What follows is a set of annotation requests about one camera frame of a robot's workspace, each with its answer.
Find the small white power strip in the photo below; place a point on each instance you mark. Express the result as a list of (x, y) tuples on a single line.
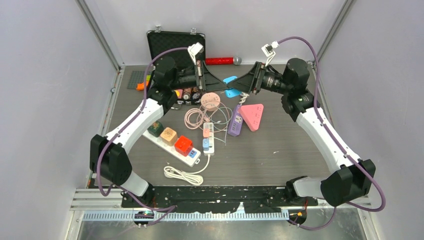
[(212, 139)]

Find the tan cube socket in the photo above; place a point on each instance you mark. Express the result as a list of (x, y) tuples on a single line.
[(169, 136)]

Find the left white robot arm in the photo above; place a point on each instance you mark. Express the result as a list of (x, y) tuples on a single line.
[(108, 156)]

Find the blue plug adapter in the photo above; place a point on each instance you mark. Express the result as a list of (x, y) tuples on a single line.
[(231, 92)]

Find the grey building baseplate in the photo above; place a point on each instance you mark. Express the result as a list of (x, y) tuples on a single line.
[(135, 78)]

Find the dark green cube socket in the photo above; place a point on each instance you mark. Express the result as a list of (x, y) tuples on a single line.
[(156, 129)]

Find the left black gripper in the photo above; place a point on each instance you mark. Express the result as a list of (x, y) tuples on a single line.
[(208, 81)]

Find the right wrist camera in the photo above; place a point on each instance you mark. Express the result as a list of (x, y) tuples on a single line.
[(269, 51)]

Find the long white colourful power strip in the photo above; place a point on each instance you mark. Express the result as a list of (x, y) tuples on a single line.
[(192, 158)]

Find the red cube socket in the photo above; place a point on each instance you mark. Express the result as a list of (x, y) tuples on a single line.
[(183, 145)]

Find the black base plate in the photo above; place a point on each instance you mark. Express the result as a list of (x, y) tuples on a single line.
[(217, 199)]

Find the orange toy block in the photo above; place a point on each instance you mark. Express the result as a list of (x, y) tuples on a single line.
[(141, 85)]

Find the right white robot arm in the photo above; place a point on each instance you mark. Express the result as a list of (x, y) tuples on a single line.
[(350, 176)]

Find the pink small charger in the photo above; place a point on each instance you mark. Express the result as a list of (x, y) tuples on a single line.
[(207, 132)]

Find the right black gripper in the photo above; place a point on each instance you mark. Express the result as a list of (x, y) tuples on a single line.
[(251, 81)]

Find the purple power strip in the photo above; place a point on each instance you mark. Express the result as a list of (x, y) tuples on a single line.
[(236, 122)]

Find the red glitter microphone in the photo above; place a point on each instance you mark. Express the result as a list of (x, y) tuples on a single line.
[(236, 60)]

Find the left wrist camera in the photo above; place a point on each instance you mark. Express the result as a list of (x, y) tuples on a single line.
[(194, 50)]

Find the black poker chip case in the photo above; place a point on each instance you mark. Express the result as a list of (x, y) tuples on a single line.
[(160, 41)]

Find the light blue charger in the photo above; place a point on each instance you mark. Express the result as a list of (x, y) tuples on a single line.
[(206, 145)]

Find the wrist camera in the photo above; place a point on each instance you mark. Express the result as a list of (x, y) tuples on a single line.
[(194, 50), (269, 51)]

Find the pink power strip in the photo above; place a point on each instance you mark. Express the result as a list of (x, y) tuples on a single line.
[(252, 115)]

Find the round pink socket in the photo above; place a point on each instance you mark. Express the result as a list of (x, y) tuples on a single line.
[(210, 101)]

